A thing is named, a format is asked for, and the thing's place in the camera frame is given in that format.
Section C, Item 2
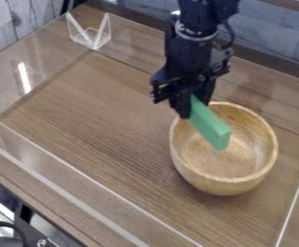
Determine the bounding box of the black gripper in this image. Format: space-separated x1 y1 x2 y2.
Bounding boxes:
149 22 233 119

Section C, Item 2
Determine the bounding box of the green rectangular stick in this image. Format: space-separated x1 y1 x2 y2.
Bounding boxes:
188 95 232 151

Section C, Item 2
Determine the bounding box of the round wooden bowl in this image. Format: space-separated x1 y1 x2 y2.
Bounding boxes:
168 101 279 196

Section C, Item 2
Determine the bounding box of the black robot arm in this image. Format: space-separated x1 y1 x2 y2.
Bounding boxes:
149 0 240 119

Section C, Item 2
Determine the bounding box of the clear acrylic corner bracket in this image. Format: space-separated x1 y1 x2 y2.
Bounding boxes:
65 13 110 50

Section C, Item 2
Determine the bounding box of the clear acrylic tray wall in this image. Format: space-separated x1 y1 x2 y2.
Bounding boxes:
0 121 202 247

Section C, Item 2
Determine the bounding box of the black table frame bracket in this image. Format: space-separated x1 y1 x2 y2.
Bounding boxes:
14 203 58 247

